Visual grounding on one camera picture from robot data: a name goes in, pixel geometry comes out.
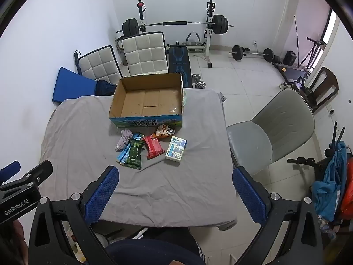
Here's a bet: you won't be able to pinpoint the green snack packet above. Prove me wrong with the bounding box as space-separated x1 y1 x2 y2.
123 138 146 170

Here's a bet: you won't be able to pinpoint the grey metal handle bar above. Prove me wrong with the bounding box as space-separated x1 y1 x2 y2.
186 32 202 46

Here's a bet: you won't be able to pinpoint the grey plastic chair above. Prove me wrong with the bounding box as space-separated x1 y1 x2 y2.
227 90 315 177

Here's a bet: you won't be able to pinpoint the white barbell rack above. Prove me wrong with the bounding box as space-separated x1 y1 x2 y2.
136 0 216 68

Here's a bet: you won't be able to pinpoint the red packet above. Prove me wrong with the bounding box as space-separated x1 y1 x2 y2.
143 136 166 160

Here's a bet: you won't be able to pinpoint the person's dark pants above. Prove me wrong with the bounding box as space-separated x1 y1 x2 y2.
105 226 206 265

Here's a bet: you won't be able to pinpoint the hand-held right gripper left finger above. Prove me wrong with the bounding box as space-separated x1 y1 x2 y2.
28 166 120 265

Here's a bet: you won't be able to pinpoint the dark blue jacket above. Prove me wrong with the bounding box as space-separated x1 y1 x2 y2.
95 79 118 97

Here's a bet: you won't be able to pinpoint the grey purple cloth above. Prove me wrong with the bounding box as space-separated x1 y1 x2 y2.
115 128 133 152

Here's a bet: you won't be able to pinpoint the cardboard box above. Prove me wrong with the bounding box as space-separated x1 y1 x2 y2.
108 73 184 129

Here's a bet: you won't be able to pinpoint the chrome dumbbell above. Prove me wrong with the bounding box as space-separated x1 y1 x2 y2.
192 74 206 89

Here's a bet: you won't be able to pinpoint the long barbell with black plates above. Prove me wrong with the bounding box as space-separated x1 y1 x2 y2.
116 14 234 36

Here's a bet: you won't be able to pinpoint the black treadmill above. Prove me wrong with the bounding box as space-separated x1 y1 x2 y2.
273 62 309 85

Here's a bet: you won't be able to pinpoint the brown wooden chair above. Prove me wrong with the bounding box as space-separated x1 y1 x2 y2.
299 67 339 114

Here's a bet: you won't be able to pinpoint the black folded stand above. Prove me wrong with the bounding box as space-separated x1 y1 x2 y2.
287 121 346 172

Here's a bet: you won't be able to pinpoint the person's left forearm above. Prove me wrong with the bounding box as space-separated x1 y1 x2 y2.
0 219 29 265

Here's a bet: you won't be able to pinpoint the black blue baton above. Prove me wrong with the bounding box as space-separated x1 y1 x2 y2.
73 50 82 75

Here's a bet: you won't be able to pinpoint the black speaker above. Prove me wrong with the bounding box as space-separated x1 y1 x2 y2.
284 51 297 66

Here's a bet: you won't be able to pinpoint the blue cloth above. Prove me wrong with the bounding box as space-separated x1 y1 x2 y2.
312 141 349 221

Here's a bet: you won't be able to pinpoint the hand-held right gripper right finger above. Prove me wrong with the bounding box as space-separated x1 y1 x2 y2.
232 166 324 265

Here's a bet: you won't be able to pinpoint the white blue tissue pack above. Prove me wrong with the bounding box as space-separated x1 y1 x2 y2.
165 136 187 165

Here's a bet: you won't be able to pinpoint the orange bag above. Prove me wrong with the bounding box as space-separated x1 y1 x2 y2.
338 152 353 221

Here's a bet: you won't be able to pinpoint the blue foam mat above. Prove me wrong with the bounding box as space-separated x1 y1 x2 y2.
52 67 97 105

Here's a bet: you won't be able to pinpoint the blue toothpaste box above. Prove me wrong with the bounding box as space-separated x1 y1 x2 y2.
116 132 145 166

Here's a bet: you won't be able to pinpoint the grey table cloth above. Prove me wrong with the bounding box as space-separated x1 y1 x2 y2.
39 88 238 231

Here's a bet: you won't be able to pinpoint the black blue weight bench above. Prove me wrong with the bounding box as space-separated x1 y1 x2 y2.
168 45 193 89

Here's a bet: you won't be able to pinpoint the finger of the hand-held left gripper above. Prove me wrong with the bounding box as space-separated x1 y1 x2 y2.
0 160 53 192
0 161 21 184

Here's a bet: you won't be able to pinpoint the window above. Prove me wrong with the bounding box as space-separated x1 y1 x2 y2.
321 7 340 45

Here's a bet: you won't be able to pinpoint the thin black pole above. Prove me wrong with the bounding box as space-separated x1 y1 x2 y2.
294 15 300 50

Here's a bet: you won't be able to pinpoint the white padded chair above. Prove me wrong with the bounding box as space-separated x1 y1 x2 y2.
78 45 123 82
121 32 169 77

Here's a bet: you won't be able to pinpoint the orange panda snack packet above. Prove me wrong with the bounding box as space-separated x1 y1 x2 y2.
152 124 176 139

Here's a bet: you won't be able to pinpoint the short barbell with black plates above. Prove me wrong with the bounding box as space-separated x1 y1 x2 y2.
229 45 275 61

